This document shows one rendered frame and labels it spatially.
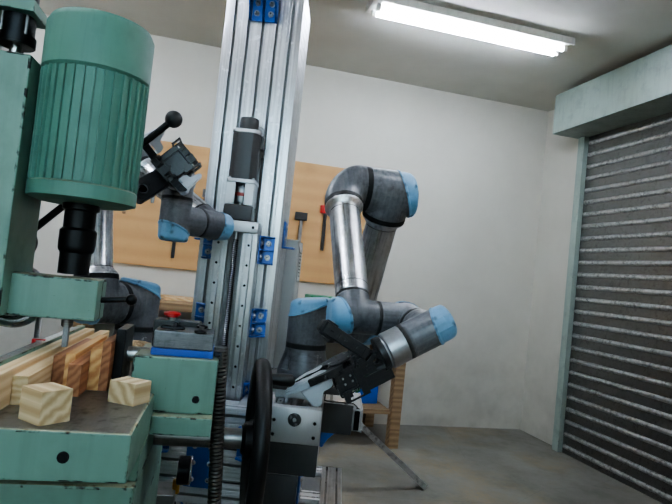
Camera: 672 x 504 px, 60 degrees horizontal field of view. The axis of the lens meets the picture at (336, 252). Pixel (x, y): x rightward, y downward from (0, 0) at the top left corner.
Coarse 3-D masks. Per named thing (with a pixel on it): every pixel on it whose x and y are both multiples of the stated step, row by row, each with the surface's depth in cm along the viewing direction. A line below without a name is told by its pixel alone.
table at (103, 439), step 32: (0, 416) 73; (96, 416) 77; (128, 416) 78; (160, 416) 92; (192, 416) 93; (0, 448) 68; (32, 448) 69; (64, 448) 69; (96, 448) 70; (128, 448) 71; (32, 480) 69; (64, 480) 69; (96, 480) 70
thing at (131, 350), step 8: (120, 328) 96; (128, 328) 97; (120, 336) 95; (128, 336) 98; (120, 344) 95; (128, 344) 99; (120, 352) 95; (128, 352) 98; (136, 352) 98; (120, 360) 95; (128, 360) 99; (120, 368) 95; (128, 368) 102; (112, 376) 95; (120, 376) 95
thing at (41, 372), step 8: (88, 336) 121; (48, 360) 91; (32, 368) 84; (40, 368) 84; (48, 368) 88; (16, 376) 78; (24, 376) 79; (32, 376) 80; (40, 376) 84; (48, 376) 88; (16, 384) 78; (24, 384) 79; (16, 392) 78; (16, 400) 78
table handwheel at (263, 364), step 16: (256, 368) 102; (256, 384) 98; (272, 384) 99; (256, 400) 95; (256, 416) 93; (224, 432) 103; (240, 432) 103; (256, 432) 92; (240, 448) 103; (256, 448) 91; (256, 464) 91; (240, 480) 112; (256, 480) 91; (240, 496) 108; (256, 496) 91
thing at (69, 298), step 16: (16, 272) 95; (32, 272) 101; (16, 288) 95; (32, 288) 95; (48, 288) 96; (64, 288) 96; (80, 288) 97; (96, 288) 97; (16, 304) 95; (32, 304) 95; (48, 304) 96; (64, 304) 96; (80, 304) 97; (96, 304) 97; (64, 320) 98; (80, 320) 97
